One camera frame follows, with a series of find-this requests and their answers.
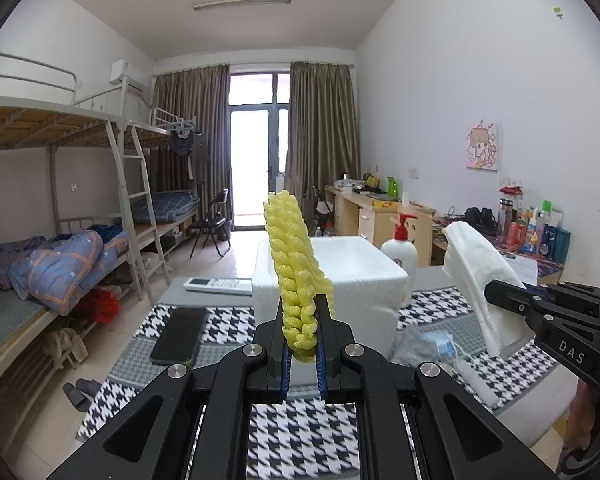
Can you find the white red pump lotion bottle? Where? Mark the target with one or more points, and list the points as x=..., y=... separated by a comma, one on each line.
x=399, y=257

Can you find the light wooden desk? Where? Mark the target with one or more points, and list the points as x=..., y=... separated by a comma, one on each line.
x=352, y=215

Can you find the black folding chair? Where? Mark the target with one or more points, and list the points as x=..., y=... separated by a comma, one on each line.
x=212, y=222

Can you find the houndstooth table mat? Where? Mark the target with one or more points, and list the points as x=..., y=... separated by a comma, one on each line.
x=305, y=435

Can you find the black smartphone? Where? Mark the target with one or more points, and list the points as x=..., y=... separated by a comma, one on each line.
x=180, y=335

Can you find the black wheeled chair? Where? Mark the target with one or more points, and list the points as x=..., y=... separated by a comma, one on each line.
x=317, y=210

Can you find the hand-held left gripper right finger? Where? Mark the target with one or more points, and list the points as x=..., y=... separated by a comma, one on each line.
x=321, y=362

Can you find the person's right hand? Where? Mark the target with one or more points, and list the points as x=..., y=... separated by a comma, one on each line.
x=585, y=420

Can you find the blue plaid bedding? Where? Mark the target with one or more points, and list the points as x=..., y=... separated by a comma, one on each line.
x=167, y=205

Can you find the beige cloth bundle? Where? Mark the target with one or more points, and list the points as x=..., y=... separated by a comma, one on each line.
x=67, y=345

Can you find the white foam box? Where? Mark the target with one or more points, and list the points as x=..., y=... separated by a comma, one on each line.
x=362, y=300

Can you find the row of toiletry bottles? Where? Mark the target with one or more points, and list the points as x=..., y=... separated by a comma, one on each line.
x=535, y=232

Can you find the ceiling tube light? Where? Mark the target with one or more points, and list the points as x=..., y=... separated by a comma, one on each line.
x=242, y=3

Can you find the red bag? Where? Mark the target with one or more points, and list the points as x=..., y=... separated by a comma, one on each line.
x=100, y=305

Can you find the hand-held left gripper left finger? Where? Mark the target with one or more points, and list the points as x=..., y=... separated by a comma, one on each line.
x=282, y=360

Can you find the blue orange quilt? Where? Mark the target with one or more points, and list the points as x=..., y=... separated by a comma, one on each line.
x=60, y=265

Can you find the grey slipper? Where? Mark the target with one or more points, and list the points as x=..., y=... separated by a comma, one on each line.
x=77, y=396
x=91, y=387

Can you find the grey bunk bed ladder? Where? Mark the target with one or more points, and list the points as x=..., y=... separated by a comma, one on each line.
x=140, y=210

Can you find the cluttered desk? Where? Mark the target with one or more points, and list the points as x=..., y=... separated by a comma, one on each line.
x=440, y=247

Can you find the yellow foam net sleeve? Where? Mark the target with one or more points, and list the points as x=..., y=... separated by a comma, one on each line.
x=290, y=260

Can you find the white paper sheet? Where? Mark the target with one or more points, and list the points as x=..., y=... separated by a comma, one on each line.
x=522, y=267

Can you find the dark hanging clothes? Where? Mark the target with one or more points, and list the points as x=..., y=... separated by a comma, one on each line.
x=187, y=152

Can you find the white air conditioner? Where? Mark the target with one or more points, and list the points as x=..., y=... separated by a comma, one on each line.
x=125, y=74

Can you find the black bag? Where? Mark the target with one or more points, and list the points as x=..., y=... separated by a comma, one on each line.
x=480, y=219

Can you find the brown curtain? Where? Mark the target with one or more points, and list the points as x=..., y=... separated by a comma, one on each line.
x=190, y=125
x=322, y=130

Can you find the white remote control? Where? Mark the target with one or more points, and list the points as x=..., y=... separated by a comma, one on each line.
x=215, y=285

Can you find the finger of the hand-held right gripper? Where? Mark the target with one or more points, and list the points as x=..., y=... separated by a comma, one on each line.
x=575, y=297
x=507, y=299

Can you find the green bag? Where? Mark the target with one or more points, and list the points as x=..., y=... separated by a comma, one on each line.
x=391, y=186

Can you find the glass balcony door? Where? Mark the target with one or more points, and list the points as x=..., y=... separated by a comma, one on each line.
x=255, y=160

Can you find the blue face mask stack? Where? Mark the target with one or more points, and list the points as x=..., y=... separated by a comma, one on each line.
x=437, y=342

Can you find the pink cartoon wall poster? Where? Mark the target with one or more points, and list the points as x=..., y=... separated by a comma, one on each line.
x=482, y=146

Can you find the grey metal bunk bed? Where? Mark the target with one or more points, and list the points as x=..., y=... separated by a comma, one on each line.
x=30, y=120
x=165, y=125

